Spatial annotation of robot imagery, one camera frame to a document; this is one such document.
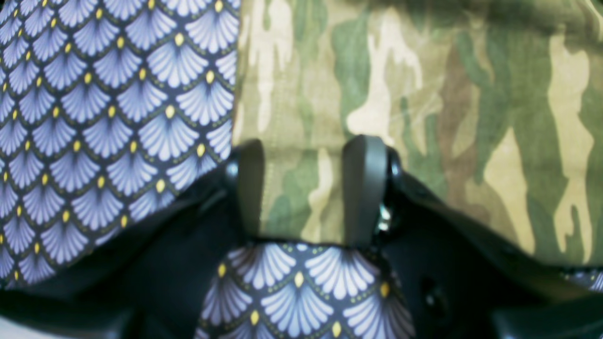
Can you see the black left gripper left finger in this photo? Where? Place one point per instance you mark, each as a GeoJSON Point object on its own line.
{"type": "Point", "coordinates": [167, 261]}

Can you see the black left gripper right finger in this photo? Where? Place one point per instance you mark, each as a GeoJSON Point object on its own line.
{"type": "Point", "coordinates": [460, 279]}

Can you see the camouflage T-shirt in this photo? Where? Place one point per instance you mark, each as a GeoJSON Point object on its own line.
{"type": "Point", "coordinates": [494, 105]}

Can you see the purple fan-pattern tablecloth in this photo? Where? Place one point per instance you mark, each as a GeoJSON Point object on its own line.
{"type": "Point", "coordinates": [110, 111]}

